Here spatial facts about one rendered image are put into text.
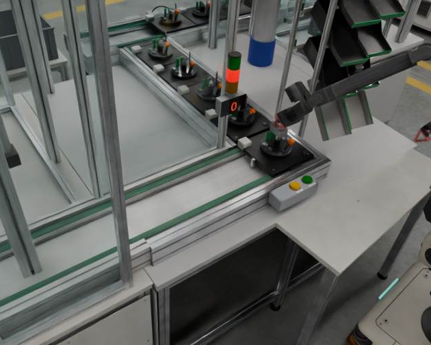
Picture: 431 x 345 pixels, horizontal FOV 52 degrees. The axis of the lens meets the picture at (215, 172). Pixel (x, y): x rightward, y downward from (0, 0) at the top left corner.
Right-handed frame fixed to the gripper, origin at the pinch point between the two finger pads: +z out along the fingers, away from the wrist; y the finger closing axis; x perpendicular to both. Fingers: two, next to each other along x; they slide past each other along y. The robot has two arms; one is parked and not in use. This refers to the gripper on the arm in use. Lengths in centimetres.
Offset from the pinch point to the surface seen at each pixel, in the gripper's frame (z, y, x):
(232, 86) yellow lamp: -9.4, 19.8, -19.1
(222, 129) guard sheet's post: 11.2, 19.6, -8.1
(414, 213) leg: 17, -65, 69
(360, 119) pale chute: 2.4, -45.2, 13.4
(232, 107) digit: -2.2, 19.3, -12.8
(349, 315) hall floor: 58, -29, 108
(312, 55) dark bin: -10.3, -23.8, -19.9
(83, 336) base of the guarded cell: 12, 103, 38
